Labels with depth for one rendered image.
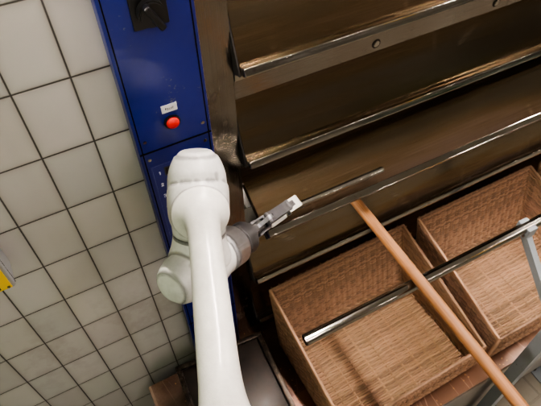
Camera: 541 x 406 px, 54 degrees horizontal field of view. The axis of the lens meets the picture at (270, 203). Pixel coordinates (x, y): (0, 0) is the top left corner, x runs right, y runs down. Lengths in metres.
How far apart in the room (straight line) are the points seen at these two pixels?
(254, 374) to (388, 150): 0.78
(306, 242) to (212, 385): 1.00
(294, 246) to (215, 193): 0.78
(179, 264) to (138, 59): 0.37
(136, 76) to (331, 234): 0.94
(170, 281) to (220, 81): 0.41
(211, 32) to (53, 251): 0.60
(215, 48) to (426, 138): 0.73
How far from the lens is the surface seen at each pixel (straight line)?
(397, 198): 1.82
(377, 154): 1.48
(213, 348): 0.77
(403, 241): 1.98
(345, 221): 1.73
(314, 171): 1.40
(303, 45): 1.13
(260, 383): 1.69
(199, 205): 0.89
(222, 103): 1.14
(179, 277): 0.97
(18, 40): 0.94
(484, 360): 1.34
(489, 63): 1.61
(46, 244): 1.25
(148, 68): 0.99
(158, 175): 1.15
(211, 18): 1.02
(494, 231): 2.36
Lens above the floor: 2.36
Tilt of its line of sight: 51 degrees down
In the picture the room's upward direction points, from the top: 1 degrees counter-clockwise
